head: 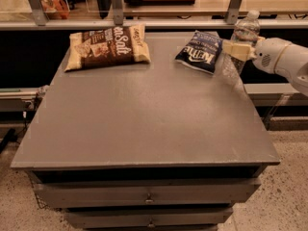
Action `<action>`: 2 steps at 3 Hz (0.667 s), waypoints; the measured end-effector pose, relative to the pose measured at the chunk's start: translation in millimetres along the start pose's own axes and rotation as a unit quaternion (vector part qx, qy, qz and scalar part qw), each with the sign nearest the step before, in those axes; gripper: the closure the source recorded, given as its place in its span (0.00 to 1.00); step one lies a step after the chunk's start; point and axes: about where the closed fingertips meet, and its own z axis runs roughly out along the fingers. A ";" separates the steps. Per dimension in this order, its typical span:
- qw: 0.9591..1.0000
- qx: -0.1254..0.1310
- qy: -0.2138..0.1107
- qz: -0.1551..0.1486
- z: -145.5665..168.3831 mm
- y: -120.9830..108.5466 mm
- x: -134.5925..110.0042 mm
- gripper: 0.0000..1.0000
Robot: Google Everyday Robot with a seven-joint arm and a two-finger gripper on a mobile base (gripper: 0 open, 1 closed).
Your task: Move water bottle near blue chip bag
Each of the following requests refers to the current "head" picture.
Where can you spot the clear plastic water bottle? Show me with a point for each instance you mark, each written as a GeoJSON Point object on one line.
{"type": "Point", "coordinates": [246, 31]}

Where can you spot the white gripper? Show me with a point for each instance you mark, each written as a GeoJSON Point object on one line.
{"type": "Point", "coordinates": [265, 56]}

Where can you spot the upper grey drawer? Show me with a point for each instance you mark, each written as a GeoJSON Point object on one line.
{"type": "Point", "coordinates": [147, 193]}

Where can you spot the orange bag behind glass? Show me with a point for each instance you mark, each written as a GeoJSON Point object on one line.
{"type": "Point", "coordinates": [56, 6]}

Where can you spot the lower grey drawer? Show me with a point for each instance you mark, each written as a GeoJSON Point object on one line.
{"type": "Point", "coordinates": [148, 218]}

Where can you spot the blue Kettle chip bag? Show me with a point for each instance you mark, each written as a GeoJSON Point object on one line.
{"type": "Point", "coordinates": [201, 52]}

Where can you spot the grey drawer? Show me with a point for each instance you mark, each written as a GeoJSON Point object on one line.
{"type": "Point", "coordinates": [148, 218]}
{"type": "Point", "coordinates": [147, 193]}

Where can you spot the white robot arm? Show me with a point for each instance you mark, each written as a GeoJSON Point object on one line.
{"type": "Point", "coordinates": [293, 66]}

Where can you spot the brown sea salt chip bag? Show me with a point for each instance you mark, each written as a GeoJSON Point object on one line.
{"type": "Point", "coordinates": [108, 47]}

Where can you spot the grey drawer cabinet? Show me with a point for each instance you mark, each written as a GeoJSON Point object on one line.
{"type": "Point", "coordinates": [156, 121]}

